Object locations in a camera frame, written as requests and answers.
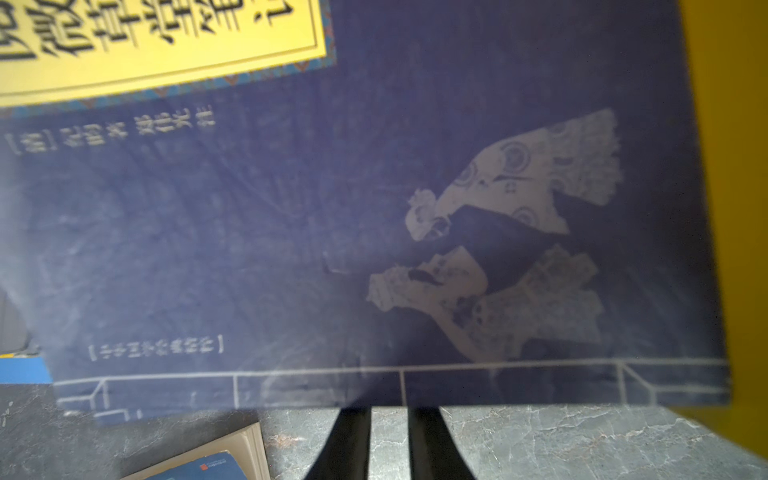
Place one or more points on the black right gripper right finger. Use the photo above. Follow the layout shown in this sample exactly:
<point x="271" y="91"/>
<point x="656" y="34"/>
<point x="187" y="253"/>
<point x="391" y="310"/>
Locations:
<point x="433" y="454"/>

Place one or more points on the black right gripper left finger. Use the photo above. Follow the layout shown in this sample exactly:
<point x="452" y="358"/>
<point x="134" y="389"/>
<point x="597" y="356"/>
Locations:
<point x="346" y="453"/>

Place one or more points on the navy book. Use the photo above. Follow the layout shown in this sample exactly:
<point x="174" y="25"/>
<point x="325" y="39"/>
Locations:
<point x="360" y="210"/>
<point x="238" y="455"/>

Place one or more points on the yellow wooden bookshelf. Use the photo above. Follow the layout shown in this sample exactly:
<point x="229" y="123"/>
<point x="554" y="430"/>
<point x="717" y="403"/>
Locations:
<point x="732" y="210"/>

